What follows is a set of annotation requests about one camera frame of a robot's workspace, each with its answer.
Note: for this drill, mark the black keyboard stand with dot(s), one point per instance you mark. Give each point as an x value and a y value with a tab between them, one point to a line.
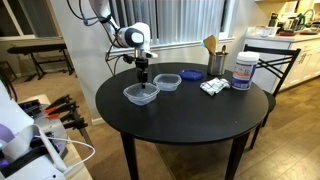
37	68

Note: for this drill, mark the clear plastic lunchbox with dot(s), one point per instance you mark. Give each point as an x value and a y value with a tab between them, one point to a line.
167	82
141	95

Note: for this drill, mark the white window blinds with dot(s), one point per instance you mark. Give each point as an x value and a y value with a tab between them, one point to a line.
186	20

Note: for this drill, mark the black orange clamp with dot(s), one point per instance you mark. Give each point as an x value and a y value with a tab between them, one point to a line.
61	109
58	100
61	116

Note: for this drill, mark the silver kitchen appliance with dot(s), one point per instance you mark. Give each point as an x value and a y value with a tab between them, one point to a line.
291	24

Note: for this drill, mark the checkered dish cloth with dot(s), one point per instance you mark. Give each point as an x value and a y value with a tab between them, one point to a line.
214	85

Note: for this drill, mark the round black table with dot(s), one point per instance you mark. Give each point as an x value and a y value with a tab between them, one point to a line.
186	113

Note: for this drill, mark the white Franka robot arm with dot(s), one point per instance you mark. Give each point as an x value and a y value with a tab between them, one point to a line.
133	35

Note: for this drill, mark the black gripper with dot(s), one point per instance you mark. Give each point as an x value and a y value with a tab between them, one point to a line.
142	64

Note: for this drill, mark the wooden spatula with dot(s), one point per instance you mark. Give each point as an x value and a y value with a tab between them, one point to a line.
210	43

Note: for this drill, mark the white wipes canister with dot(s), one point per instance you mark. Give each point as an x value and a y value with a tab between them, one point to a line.
245	70

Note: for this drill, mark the white counter basket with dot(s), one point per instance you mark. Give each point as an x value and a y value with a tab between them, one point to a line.
269	31

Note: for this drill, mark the red bowl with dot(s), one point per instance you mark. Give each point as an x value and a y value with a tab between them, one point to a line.
287	33

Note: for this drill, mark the blue plastic lunchbox lid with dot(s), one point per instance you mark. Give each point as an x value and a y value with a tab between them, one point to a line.
191	74

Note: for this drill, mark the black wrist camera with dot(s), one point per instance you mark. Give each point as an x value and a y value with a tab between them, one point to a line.
129	59

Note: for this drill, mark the white kitchen counter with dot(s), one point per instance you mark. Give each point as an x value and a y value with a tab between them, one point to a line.
300	63

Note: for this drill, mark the metal utensil cup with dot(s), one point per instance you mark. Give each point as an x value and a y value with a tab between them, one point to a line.
217	64

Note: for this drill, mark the black water bottle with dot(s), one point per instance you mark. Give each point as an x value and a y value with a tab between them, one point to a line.
273	20

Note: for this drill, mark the black keyboard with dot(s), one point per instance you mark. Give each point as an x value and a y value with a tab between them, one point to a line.
36	49

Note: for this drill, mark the black metal chair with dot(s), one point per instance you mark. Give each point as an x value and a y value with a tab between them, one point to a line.
271	53

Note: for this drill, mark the wooden spoon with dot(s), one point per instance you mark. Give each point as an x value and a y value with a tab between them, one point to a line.
223	49

